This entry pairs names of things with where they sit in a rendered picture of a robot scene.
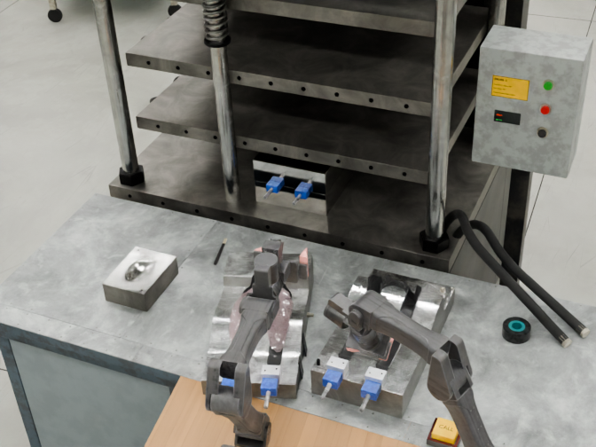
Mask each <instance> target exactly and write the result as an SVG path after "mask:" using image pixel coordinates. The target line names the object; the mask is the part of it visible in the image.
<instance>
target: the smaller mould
mask: <svg viewBox="0 0 596 447"><path fill-rule="evenodd" d="M178 273H179V272H178V267H177V260H176V256H173V255H167V254H163V253H160V252H156V251H152V250H149V249H145V248H142V247H135V248H134V249H133V250H132V251H131V252H130V253H129V255H128V256H127V257H126V258H125V259H124V260H123V261H122V262H121V263H120V265H119V266H118V267H117V268H116V269H115V270H114V271H113V272H112V273H111V275H110V276H109V277H108V278H107V279H106V280H105V281H104V282H103V283H102V285H103V289H104V294H105V298H106V301H108V302H113V303H117V304H120V305H123V306H127V307H131V308H133V309H137V310H142V311H146V312H147V311H148V310H149V309H150V308H151V307H152V306H153V304H154V303H155V302H156V301H157V300H158V298H159V297H160V296H161V294H162V293H163V292H164V291H165V290H166V288H167V287H168V286H169V284H170V283H171V282H172V281H173V280H174V278H175V277H176V276H177V275H178Z"/></svg>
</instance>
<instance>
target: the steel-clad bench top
mask: <svg viewBox="0 0 596 447"><path fill-rule="evenodd" d="M224 239H227V241H226V243H225V245H224V247H223V251H222V253H221V255H220V257H219V259H218V262H217V264H216V265H214V262H215V259H216V257H217V254H218V252H219V250H220V248H221V245H222V244H223V242H224ZM271 239H281V241H282V242H284V245H283V252H282V254H301V253H302V252H303V250H304V249H305V248H308V255H312V258H313V278H314V283H313V288H312V295H311V301H310V313H314V317H309V318H308V324H307V331H306V337H305V341H306V345H307V349H308V350H307V356H305V353H304V349H303V355H302V367H303V371H304V373H303V379H302V377H301V373H300V379H299V385H298V390H297V397H296V399H290V398H272V397H270V403H274V404H279V405H282V406H285V407H288V408H291V409H295V410H297V411H300V412H306V413H309V414H312V415H315V416H318V417H321V418H324V419H328V420H333V421H336V422H339V423H342V424H345V425H349V426H352V427H357V428H360V429H363V430H366V431H369V432H373V433H375V434H379V435H384V436H387V437H390V438H393V439H396V440H399V441H403V442H406V443H411V444H414V445H418V446H420V447H434V446H431V445H428V444H427V437H428V434H429V432H430V429H431V427H432V425H433V423H434V421H435V418H443V419H446V420H451V421H453V419H452V417H451V415H450V413H449V411H448V410H447V408H446V407H445V405H444V404H443V402H441V401H439V400H437V399H435V398H434V397H433V396H432V395H431V394H430V392H429V391H428V389H427V377H428V371H429V366H430V365H429V364H426V366H425V369H424V371H423V373H422V374H421V377H420V380H419V382H418V385H417V387H416V388H415V390H414V392H413V395H412V398H411V400H410V402H409V404H408V406H407V408H406V411H405V413H404V416H403V417H402V418H401V419H399V418H397V417H393V416H390V415H387V414H384V413H380V412H376V411H372V410H369V409H364V411H363V412H361V411H359V408H360V407H359V406H356V405H353V404H347V403H344V402H341V401H338V400H334V399H332V398H328V397H325V399H323V400H321V398H320V397H321V396H320V395H316V394H313V393H311V377H310V369H311V367H312V366H313V365H314V363H315V362H316V360H317V358H318V356H319V354H320V352H321V350H322V349H323V348H324V346H325V345H326V343H327V342H328V340H329V338H330V337H331V335H332V334H333V331H334V330H335V328H336V326H337V325H336V324H335V323H334V322H332V321H331V320H329V319H328V318H326V317H325V316H324V310H325V307H326V305H327V303H328V300H329V299H330V298H331V297H333V296H334V295H335V294H337V293H338V292H340V293H341V294H343V295H345V296H346V297H347V298H348V296H349V292H350V289H351V287H352V286H353V284H354V282H355V280H356V279H357V277H358V276H363V277H367V278H368V277H369V276H370V274H371V272H372V270H373V269H376V270H380V271H387V272H391V273H395V274H398V275H403V276H406V277H410V278H417V279H421V280H426V281H429V282H433V283H437V284H441V285H445V286H452V287H455V295H454V303H453V305H452V308H451V311H450V313H449V315H448V317H447V319H446V321H445V323H444V326H443V329H442V331H441V333H440V334H443V335H445V336H447V337H449V338H451V337H452V335H454V334H457V335H458V336H460V337H461V338H462V339H463V341H464V343H465V346H466V349H467V354H468V358H469V361H470V365H471V367H472V371H473V375H472V377H471V379H472V381H473V383H474V385H473V386H472V389H473V391H474V400H475V403H476V406H477V409H478V412H479V413H480V416H481V418H482V422H483V424H484V426H485V428H486V431H487V433H488V435H489V437H490V439H491V441H492V443H493V444H494V446H495V447H596V307H594V306H591V305H586V304H582V303H578V302H572V301H567V300H563V299H559V298H555V297H553V298H554V299H555V300H556V301H557V302H559V303H560V304H561V305H562V306H563V307H564V308H565V309H566V310H568V311H569V312H570V313H571V314H572V315H573V316H574V317H575V318H577V319H578V320H579V321H580V322H581V323H582V324H583V325H584V326H586V327H587V328H588V329H589V330H590V333H589V334H588V335H587V336H586V337H584V338H583V337H581V336H580V335H579V334H578V333H577V332H576V331H575V330H574V329H573V328H572V327H570V326H569V325H568V324H567V323H566V322H565V321H564V320H563V319H562V318H560V317H559V316H558V315H557V314H556V313H555V312H554V311H553V310H552V309H550V308H549V307H548V306H547V305H546V304H545V303H544V302H543V301H542V300H541V299H539V298H538V297H537V296H536V295H535V294H534V293H532V292H528V291H525V292H526V293H527V294H528V295H529V296H530V297H531V298H532V299H533V300H534V301H535V302H536V303H537V305H538V306H539V307H540V308H541V309H542V310H543V311H544V312H545V313H546V314H547V315H548V316H549V317H550V319H551V320H552V321H553V322H554V323H555V324H556V325H557V326H558V327H559V328H560V329H561V330H562V331H563V332H564V333H565V334H566V335H567V336H568V337H569V338H570V339H571V340H572V343H571V344H570V345H569V346H568V347H566V348H563V347H562V346H561V344H560V343H559V342H558V341H557V340H556V339H555V338H554V337H553V336H552V335H551V334H550V332H549V331H548V330H547V329H546V328H545V327H544V326H543V325H542V324H541V323H540V322H539V321H538V319H537V318H536V317H535V316H534V315H533V314H532V313H531V312H530V311H529V310H528V308H527V307H526V306H525V305H524V304H523V303H522V302H521V301H520V300H519V299H518V298H517V297H516V295H515V294H514V293H513V292H512V291H511V290H510V289H509V288H508V287H507V286H501V285H497V284H493V283H489V282H485V281H481V280H477V279H473V278H466V277H462V276H458V275H454V274H450V273H446V272H442V271H435V270H430V269H427V268H423V267H419V266H415V265H410V264H407V263H400V262H396V261H391V260H388V259H384V258H379V257H376V256H371V255H365V254H360V253H357V252H352V251H348V250H345V249H340V248H337V247H329V246H326V245H321V244H318V243H313V242H309V241H306V240H301V239H294V238H290V237H287V236H282V235H278V234H274V233H270V232H266V231H259V230H255V229H251V228H247V227H243V226H239V225H235V224H231V223H224V222H220V221H216V220H212V219H208V218H204V217H200V216H193V215H189V214H185V213H181V212H176V211H173V210H169V209H165V208H157V207H154V206H150V205H146V204H142V203H137V202H134V201H130V200H123V199H118V198H115V197H111V196H106V195H103V194H99V193H95V194H94V195H93V196H92V197H91V198H89V199H88V200H87V201H86V202H85V203H84V204H83V205H82V206H81V207H80V208H79V209H78V210H77V211H76V212H75V213H74V214H73V215H72V216H71V217H70V218H69V219H68V220H67V221H66V222H65V223H63V224H62V225H61V226H60V227H59V228H58V229H57V230H56V231H55V232H54V233H53V234H52V235H51V236H50V237H49V238H48V239H47V240H46V241H45V242H44V243H43V244H42V245H41V246H40V247H39V248H37V250H36V251H35V252H34V253H33V254H32V255H31V256H29V258H28V259H27V260H26V261H25V262H24V263H23V264H21V266H20V267H19V268H18V269H17V270H16V271H15V272H13V273H12V274H11V275H10V276H9V277H8V278H7V279H6V280H5V281H4V282H3V283H2V284H1V285H0V323H2V324H5V325H10V326H13V327H16V328H19V329H22V330H26V331H29V332H31V333H37V334H41V335H43V336H46V337H50V338H52V339H56V340H59V341H64V342H67V343H70V344H74V345H76V346H80V347H83V348H86V349H91V350H95V351H97V352H100V353H104V354H107V355H110V356H113V357H118V358H121V359H125V360H128V361H130V362H134V363H137V364H140V365H145V366H149V367H152V368H154V369H158V370H161V371H164V372H167V373H173V374H175V375H179V376H183V377H185V378H189V379H192V380H197V381H200V382H201V377H202V374H203V370H204V366H205V363H206V360H207V356H208V348H209V342H210V334H211V326H212V321H213V316H214V314H215V311H216V307H217V305H218V303H219V301H220V298H221V295H222V292H223V289H224V277H223V274H224V269H225V265H226V263H227V259H228V255H229V252H249V253H254V251H255V249H257V248H259V247H262V246H263V243H264V241H265V240H271ZM135 247H142V248H145V249H149V250H152V251H156V252H160V253H163V254H167V255H173V256H176V260H177V267H178V272H179V273H178V275H177V276H176V277H175V278H174V280H173V281H172V282H171V283H170V284H169V286H168V287H167V288H166V290H165V291H164V292H163V293H162V294H161V296H160V297H159V298H158V300H157V301H156V302H155V303H154V304H153V306H152V307H151V308H150V309H149V310H148V311H147V312H146V311H142V310H137V309H133V308H131V307H127V306H123V305H120V304H117V303H113V302H108V301H106V298H105V294H104V289H103V285H102V283H103V282H104V281H105V280H106V279H107V278H108V277H109V276H110V275H111V273H112V272H113V271H114V270H115V269H116V268H117V267H118V266H119V265H120V263H121V262H122V261H123V260H124V259H125V258H126V257H127V256H128V255H129V253H130V252H131V251H132V250H133V249H134V248H135ZM511 317H519V318H524V319H526V320H527V321H528V322H529V323H530V325H531V330H530V337H529V340H528V341H526V342H524V343H522V344H513V343H511V342H508V341H506V340H505V339H504V338H503V336H502V327H503V322H504V321H505V320H506V319H507V318H511ZM407 429H408V430H407Z"/></svg>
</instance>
